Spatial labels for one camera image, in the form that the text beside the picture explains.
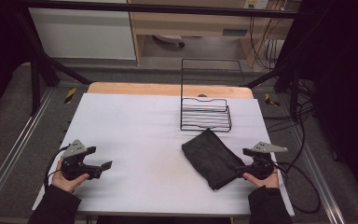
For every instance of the white power strip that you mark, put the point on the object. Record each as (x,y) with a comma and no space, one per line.
(256,3)

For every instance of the white chair base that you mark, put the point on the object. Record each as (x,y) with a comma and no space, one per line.
(167,38)

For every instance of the person's left hand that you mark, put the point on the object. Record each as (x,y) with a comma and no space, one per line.
(65,184)

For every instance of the dark grey towel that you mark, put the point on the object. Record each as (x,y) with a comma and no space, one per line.
(211,155)

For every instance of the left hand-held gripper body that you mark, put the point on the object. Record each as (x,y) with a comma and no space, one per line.
(74,169)

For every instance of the light wooden desk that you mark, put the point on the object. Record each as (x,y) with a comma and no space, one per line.
(192,23)

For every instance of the white table mat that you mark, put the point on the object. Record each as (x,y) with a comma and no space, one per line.
(136,140)

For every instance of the aluminium rail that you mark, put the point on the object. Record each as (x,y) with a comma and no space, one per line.
(12,152)
(318,174)

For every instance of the person's right hand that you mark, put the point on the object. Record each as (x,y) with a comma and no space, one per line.
(268,183)

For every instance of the wooden table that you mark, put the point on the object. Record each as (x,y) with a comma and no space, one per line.
(136,88)

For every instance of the white cabinet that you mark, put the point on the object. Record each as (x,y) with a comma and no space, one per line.
(80,34)

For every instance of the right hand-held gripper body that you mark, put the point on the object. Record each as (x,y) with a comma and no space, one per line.
(262,168)

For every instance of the yellow black tape marker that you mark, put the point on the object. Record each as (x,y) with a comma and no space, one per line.
(70,95)
(272,100)

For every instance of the black metal frame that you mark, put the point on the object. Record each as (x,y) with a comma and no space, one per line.
(167,8)

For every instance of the black curtain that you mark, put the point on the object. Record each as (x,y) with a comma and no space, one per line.
(348,87)
(0,56)

